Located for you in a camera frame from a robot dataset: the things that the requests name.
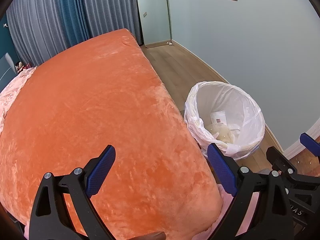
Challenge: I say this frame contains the teal curtain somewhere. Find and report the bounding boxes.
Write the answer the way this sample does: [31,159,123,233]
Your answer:
[59,0,90,49]

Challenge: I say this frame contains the teal pillow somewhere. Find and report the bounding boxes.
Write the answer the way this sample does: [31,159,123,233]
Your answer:
[0,52,18,90]

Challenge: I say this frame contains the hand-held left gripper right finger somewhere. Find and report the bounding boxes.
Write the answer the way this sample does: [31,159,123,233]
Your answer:
[207,143,293,240]

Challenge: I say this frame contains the beige mesh netting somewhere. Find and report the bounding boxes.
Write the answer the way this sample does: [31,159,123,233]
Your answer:
[209,126,237,144]

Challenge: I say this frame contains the white-lined trash bin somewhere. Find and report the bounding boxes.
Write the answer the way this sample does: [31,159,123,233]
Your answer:
[184,81,265,161]

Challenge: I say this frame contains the white card with red label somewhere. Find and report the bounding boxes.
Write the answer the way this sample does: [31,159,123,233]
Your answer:
[210,111,225,125]

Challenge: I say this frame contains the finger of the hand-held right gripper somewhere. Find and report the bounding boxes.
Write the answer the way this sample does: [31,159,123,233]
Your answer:
[299,133,320,160]
[266,146,320,188]

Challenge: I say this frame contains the orange plush bed cover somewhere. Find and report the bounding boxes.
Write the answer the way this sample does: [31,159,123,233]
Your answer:
[0,28,224,240]

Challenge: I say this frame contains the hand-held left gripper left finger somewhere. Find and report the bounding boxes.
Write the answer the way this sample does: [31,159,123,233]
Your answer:
[29,145,116,240]

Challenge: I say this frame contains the standing floor mirror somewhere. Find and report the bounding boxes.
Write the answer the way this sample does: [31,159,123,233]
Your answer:
[135,0,172,48]

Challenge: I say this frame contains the pink lace quilt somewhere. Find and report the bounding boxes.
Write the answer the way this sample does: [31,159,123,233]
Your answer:
[0,66,38,128]

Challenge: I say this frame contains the small doll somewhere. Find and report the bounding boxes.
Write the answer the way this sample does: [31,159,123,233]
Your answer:
[15,61,32,74]

